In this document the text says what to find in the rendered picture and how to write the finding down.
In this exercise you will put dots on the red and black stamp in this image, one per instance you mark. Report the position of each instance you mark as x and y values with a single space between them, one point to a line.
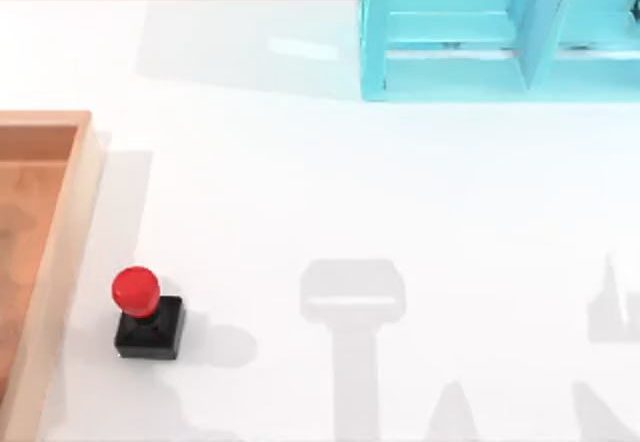
145 322

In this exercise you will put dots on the light blue rack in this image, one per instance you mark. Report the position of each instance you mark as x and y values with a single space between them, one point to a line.
450 32

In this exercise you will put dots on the shallow salmon-coloured box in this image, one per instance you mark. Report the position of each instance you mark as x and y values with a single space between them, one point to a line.
30 242

